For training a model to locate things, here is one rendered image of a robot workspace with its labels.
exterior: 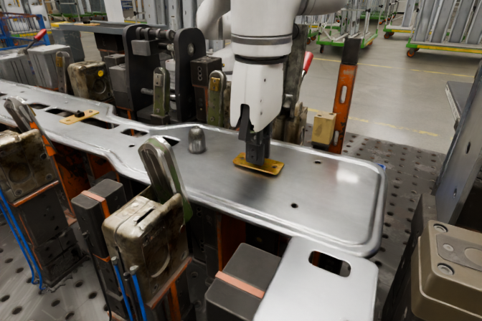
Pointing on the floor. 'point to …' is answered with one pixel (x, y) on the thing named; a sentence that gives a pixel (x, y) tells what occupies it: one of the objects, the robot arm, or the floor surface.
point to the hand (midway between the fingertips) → (257, 149)
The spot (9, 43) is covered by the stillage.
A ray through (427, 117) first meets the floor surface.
